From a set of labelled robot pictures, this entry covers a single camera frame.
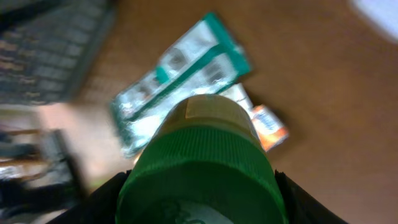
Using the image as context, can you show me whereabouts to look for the grey plastic mesh basket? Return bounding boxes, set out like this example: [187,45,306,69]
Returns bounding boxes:
[1,0,116,105]

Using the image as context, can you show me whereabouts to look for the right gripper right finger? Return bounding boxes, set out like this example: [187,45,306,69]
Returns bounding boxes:
[274,170,348,224]

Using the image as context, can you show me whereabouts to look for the green lid glass jar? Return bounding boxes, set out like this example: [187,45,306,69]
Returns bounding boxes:
[116,95,288,223]

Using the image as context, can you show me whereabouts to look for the small orange white box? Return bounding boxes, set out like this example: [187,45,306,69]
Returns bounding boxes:
[251,105,289,152]

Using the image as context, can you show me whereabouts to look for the left black and white arm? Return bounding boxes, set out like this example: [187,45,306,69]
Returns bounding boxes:
[1,129,88,223]

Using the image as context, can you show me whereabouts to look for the white barcode scanner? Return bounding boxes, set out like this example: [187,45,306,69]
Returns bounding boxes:
[349,0,397,44]

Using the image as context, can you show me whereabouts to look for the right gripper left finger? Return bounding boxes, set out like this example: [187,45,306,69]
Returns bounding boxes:
[47,170,131,224]

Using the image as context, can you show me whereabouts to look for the white Pantene conditioner tube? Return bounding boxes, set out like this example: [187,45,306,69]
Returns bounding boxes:
[220,83,253,118]

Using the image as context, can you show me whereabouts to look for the green white 3M pouch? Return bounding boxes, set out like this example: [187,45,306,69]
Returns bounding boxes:
[109,12,252,158]

